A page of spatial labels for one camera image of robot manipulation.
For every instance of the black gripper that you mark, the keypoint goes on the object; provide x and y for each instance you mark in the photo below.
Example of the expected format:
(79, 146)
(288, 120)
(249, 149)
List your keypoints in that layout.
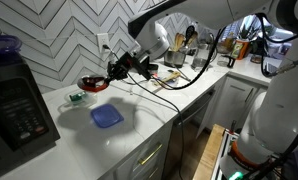
(119, 70)

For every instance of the silver bowl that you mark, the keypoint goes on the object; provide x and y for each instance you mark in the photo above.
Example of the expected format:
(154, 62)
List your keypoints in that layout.
(92, 83)

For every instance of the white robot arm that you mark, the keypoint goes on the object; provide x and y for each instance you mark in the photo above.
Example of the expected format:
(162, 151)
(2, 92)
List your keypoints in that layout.
(270, 132)

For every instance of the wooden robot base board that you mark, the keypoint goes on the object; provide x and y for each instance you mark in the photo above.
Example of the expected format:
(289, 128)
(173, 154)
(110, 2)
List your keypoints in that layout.
(207, 162)

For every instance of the black microwave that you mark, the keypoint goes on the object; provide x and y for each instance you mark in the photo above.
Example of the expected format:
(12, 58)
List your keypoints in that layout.
(26, 126)

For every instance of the blue plastic container on microwave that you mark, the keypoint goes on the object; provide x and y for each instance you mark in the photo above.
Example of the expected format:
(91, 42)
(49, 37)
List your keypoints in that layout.
(10, 47)

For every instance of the clear plastic container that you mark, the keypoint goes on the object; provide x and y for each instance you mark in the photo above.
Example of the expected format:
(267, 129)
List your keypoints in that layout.
(79, 98)

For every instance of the blue square container lid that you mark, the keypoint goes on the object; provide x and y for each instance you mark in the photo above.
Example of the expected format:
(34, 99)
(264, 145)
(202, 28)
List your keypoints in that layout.
(106, 115)

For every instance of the clear round lid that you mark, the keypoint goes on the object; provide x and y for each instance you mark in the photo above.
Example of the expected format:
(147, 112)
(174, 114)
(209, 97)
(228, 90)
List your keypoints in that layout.
(167, 84)

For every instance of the wooden spatula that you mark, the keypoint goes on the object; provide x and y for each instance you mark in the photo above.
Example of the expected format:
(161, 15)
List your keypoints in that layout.
(170, 78)

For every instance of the metal utensil holder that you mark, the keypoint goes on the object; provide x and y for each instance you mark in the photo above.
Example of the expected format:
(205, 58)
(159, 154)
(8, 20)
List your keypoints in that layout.
(174, 59)

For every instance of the glass jar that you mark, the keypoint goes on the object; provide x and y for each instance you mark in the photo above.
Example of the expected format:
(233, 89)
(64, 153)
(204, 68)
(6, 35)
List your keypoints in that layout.
(200, 57)

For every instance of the white wall outlet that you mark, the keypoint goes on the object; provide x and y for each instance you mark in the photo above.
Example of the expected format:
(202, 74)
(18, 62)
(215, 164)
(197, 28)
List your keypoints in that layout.
(103, 39)

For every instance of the gold drawer handle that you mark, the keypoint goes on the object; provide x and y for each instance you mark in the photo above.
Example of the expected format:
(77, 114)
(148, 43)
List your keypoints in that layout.
(147, 155)

